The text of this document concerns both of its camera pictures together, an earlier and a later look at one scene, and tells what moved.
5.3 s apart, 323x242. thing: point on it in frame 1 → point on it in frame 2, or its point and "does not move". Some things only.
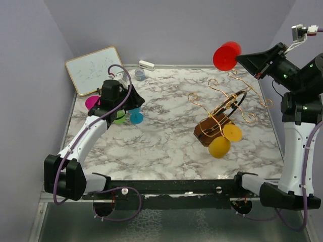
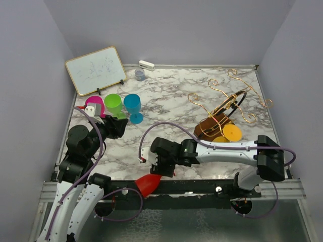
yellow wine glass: (219, 146) does not move
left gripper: (136, 100) → (115, 126)
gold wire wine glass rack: (212, 124) does not move
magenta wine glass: (92, 101) does not move
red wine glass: (224, 57) → (148, 183)
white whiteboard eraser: (146, 65) does not move
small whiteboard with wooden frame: (87, 72) does not move
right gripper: (259, 63) → (160, 170)
